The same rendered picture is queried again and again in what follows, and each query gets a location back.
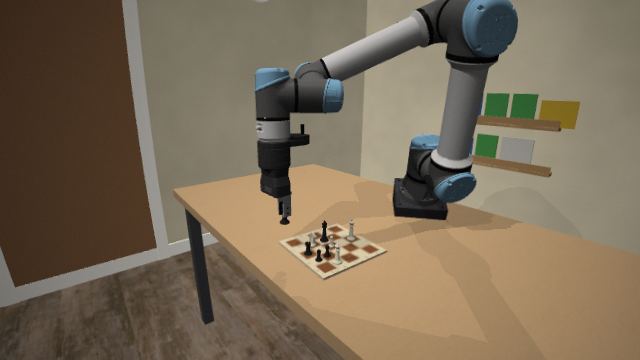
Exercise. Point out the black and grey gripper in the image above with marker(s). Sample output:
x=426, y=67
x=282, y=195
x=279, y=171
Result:
x=274, y=159

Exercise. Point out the brown and cream chessboard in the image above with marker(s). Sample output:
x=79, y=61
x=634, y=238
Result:
x=352, y=253

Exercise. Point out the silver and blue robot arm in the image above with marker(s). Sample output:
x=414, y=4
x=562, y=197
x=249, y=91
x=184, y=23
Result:
x=476, y=33

